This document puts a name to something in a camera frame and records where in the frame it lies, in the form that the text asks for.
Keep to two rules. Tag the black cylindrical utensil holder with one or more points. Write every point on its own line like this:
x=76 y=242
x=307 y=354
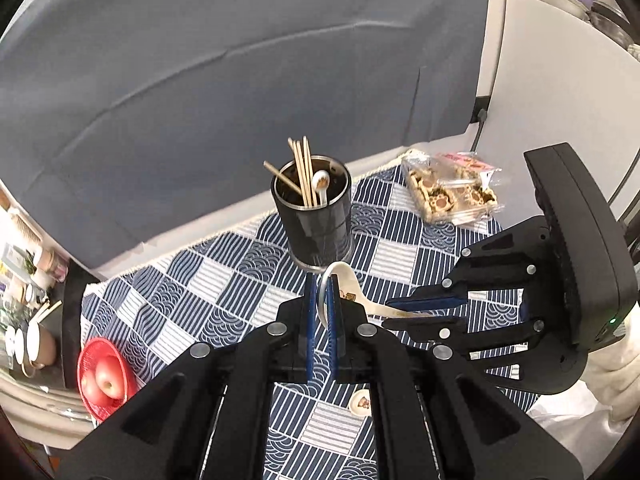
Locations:
x=318 y=236

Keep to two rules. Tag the white spoon with brown print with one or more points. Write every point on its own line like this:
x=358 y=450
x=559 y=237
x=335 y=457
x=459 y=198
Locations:
x=360 y=403

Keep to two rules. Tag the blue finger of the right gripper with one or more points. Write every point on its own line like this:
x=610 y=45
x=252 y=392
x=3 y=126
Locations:
x=427 y=323
x=426 y=304

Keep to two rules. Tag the red apple front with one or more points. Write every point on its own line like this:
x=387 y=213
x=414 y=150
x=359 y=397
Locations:
x=110 y=380

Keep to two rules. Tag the cluttered kitchen shelf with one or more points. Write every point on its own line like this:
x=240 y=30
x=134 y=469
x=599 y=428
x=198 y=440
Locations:
x=32 y=274

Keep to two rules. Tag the red apple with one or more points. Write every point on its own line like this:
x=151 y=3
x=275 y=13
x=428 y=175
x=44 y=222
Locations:
x=110 y=380
x=90 y=389

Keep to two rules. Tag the red plastic basket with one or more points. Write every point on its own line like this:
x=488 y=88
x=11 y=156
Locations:
x=96 y=351

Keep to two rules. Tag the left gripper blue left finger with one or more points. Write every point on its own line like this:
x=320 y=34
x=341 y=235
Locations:
x=310 y=297

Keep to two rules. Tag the white foam board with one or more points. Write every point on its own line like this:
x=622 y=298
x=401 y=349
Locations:
x=560 y=80

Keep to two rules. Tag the white spoon with hedgehog print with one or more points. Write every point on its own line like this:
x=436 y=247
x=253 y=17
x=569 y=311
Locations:
x=320 y=183

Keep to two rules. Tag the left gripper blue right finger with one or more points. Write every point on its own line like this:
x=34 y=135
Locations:
x=334 y=316

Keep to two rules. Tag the white spoon with blue print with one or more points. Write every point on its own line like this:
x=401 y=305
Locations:
x=350 y=290

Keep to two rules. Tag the clear bag of snacks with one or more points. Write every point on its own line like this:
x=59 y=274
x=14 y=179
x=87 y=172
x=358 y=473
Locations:
x=457 y=188

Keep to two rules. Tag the red apple back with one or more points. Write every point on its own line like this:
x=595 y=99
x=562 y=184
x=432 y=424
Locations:
x=90 y=389

